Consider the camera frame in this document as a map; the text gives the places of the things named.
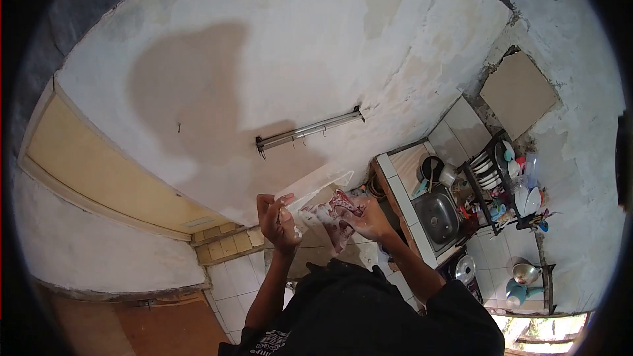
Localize person's left hand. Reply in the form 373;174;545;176
256;193;304;258

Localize person's right hand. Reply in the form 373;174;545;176
336;196;397;244

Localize person's left thumb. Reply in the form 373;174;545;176
278;206;300;236

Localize person's right fingers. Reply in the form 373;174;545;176
336;197;369;229

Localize person's left index finger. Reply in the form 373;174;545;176
256;193;296;208

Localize clear plastic bag with red contents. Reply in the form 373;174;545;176
274;170;368;256

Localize tiled kitchen counter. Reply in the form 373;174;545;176
371;140;495;269

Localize steel sink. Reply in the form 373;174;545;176
412;190;464;254

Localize black pan with spoon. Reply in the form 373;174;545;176
418;154;446;185

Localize small metal pot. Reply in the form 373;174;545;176
438;163;459;188

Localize person's body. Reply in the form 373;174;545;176
218;258;506;356

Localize black stove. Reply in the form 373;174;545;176
435;252;485;305

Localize metal pot lid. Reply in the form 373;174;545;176
454;255;477;285

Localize black dish rack with dishes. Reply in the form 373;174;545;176
461;130;551;236

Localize yellow door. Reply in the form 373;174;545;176
19;93;234;242

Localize teal plastic jug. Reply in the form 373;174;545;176
505;278;545;308

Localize shiny metal bowl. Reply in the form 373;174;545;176
511;261;542;286

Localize metal wall hook rail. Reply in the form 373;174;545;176
255;106;366;160

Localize beige square wall tile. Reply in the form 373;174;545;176
479;50;559;142

